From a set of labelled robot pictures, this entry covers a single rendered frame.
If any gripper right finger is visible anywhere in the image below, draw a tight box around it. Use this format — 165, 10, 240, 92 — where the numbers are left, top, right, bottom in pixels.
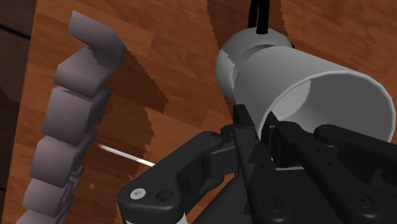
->
263, 111, 397, 224

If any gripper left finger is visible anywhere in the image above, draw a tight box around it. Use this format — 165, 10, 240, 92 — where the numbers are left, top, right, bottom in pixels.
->
117, 104, 293, 224

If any white pencil with red tip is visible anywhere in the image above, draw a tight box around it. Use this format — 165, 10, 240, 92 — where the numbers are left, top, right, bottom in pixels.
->
97, 143, 156, 167

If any grey segmented block strip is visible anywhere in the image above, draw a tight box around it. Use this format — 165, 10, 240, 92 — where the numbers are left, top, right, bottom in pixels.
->
15, 10, 128, 224

